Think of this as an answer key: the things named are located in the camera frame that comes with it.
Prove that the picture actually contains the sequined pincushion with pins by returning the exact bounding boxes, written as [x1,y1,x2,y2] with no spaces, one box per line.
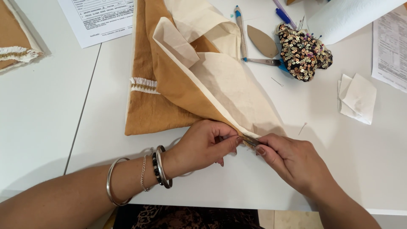
[275,17,334,83]

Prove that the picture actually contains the purple pen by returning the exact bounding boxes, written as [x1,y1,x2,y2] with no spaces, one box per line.
[272,0,298,31]

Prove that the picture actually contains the blue-tipped wrapped pen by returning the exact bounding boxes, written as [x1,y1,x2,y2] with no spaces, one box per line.
[234,5,248,61]

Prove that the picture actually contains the person's right hand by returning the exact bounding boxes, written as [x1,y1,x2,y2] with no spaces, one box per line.
[254,133,335,198]

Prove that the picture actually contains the blue-handled scissors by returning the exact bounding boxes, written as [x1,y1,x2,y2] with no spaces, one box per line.
[241,57,290,73]

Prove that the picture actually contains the small metal sewing tool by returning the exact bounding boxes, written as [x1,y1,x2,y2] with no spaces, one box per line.
[240,134,263,148]

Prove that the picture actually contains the tan fabric piece with fringe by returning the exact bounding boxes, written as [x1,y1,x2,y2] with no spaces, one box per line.
[0,0,44,74]

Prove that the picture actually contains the narrow silver bangle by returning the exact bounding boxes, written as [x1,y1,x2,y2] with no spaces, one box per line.
[155,145,173,189]

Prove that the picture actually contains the cream fabric scraps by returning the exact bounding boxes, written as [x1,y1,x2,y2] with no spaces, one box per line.
[337,73,378,125]

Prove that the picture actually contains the printed paper form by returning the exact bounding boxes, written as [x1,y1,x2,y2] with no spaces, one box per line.
[57,0,135,49]

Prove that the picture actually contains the black bead bracelet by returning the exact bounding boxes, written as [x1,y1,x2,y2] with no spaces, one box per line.
[152,152,164,186]

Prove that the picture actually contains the thin silver chain bracelet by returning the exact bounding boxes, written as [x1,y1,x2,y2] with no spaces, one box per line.
[141,147,155,192]

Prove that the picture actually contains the wide silver bangle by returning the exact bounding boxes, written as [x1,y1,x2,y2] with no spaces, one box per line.
[106,157,133,207]

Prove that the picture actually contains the leopard print clothing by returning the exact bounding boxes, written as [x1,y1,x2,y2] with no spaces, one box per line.
[113,204,265,229]

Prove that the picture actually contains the printed paper sheet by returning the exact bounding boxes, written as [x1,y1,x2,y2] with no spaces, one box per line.
[371,4,407,94]

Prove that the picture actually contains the person's left hand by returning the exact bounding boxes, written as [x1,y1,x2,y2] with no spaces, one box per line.
[164,119,244,179]

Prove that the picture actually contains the tan and cream fabric piece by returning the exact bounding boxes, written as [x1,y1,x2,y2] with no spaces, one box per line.
[125,0,287,150]

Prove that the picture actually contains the white paper towel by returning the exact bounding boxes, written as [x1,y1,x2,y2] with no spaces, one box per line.
[306,0,407,46]

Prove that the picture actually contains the brown cardboard leaf template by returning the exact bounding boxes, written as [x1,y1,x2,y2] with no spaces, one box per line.
[247,24,280,59]

